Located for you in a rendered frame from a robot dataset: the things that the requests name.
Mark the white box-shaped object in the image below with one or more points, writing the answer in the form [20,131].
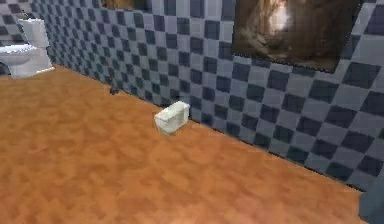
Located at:
[171,117]

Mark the small black floor object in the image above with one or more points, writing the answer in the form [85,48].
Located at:
[114,90]

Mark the white toilet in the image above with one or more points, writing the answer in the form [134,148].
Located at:
[30,50]

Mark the brown framed wall picture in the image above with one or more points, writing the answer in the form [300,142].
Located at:
[293,30]

